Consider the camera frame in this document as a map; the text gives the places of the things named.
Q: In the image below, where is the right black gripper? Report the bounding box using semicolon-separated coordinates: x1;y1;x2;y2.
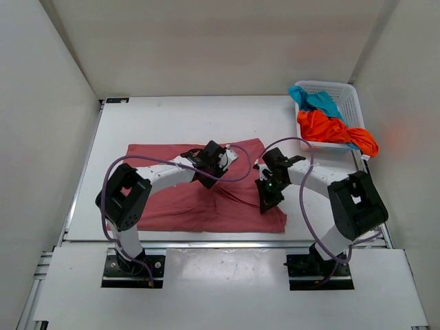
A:
254;176;289;213

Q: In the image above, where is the pink t shirt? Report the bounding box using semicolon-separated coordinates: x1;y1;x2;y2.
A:
137;138;287;234

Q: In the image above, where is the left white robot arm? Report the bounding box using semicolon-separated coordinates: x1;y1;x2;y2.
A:
96;141;238;275

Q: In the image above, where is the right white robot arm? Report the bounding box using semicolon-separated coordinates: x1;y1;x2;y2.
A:
256;148;388;275

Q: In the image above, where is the orange t shirt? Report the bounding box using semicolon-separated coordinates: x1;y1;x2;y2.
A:
297;109;380;157

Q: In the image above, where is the teal t shirt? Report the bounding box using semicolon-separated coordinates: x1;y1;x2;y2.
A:
287;85;359;151

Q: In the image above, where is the black corner label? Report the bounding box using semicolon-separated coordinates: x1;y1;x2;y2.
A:
105;98;130;104

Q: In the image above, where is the white plastic basket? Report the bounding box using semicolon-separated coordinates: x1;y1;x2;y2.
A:
295;80;365;153

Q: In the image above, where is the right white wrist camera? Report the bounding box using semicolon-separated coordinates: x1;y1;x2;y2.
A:
258;164;272;181

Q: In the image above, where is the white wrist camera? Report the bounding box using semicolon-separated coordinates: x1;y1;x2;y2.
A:
218;144;239;171
258;164;272;181

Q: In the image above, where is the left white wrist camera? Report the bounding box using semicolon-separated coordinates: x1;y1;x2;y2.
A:
218;144;239;171

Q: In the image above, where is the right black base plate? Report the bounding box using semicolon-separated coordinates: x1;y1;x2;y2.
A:
284;254;355;291

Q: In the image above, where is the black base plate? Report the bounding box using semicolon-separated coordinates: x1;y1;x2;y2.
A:
284;254;355;291
101;249;166;289

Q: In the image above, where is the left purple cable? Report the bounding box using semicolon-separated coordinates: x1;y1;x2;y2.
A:
101;144;254;281

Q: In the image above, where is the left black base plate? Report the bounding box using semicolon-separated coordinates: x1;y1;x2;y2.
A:
101;249;166;289

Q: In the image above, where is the aluminium frame rail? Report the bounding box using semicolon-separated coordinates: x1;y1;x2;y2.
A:
20;96;428;329

